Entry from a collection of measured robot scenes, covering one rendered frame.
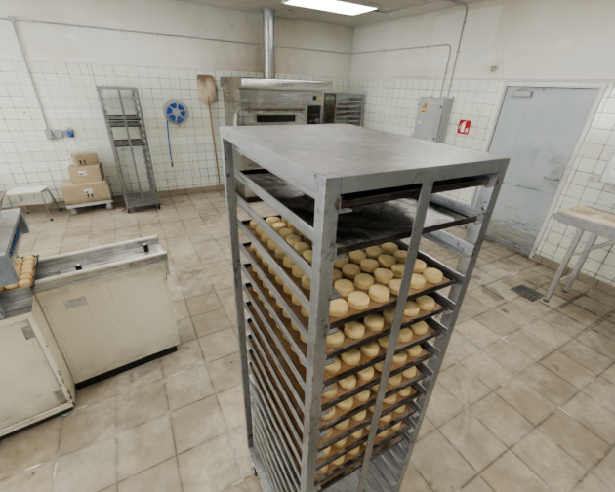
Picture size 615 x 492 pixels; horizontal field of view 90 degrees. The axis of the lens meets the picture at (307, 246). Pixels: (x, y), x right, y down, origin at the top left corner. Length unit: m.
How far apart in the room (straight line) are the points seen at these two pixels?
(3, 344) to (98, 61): 4.63
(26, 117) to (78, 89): 0.81
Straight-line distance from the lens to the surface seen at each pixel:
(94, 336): 2.55
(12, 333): 2.28
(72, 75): 6.17
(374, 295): 0.76
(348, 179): 0.51
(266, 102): 5.54
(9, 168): 6.48
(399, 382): 1.09
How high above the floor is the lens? 1.94
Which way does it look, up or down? 27 degrees down
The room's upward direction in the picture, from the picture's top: 2 degrees clockwise
